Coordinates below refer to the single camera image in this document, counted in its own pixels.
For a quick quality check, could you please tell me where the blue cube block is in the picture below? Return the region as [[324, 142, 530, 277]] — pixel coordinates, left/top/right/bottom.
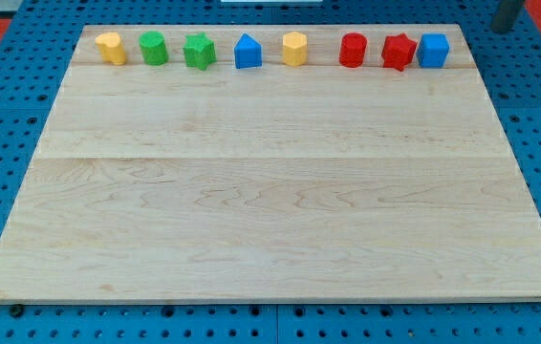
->
[[416, 33, 450, 68]]

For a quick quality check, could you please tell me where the green cylinder block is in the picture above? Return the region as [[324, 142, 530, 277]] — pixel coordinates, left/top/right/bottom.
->
[[139, 31, 169, 66]]

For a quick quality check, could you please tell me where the blue pentagon house block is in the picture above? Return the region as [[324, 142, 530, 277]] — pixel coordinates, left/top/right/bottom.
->
[[233, 33, 262, 69]]

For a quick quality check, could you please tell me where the yellow heart block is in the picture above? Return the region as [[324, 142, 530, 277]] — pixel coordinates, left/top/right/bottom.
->
[[95, 32, 127, 65]]

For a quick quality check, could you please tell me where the dark grey metal pole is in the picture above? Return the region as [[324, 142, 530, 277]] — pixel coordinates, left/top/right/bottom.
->
[[489, 0, 525, 34]]

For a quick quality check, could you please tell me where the green star block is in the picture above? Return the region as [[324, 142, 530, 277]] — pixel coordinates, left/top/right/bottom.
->
[[183, 32, 216, 71]]

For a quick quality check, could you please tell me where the yellow hexagon block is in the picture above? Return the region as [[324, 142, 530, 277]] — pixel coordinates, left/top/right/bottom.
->
[[282, 32, 308, 67]]

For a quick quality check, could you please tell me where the red cylinder block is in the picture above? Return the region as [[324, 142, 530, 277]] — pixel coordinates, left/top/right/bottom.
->
[[338, 32, 367, 68]]

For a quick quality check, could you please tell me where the red star block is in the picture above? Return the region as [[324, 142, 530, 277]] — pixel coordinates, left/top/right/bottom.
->
[[381, 33, 418, 72]]

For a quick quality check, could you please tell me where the light wooden board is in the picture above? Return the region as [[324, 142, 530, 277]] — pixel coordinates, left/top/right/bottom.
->
[[0, 24, 541, 305]]

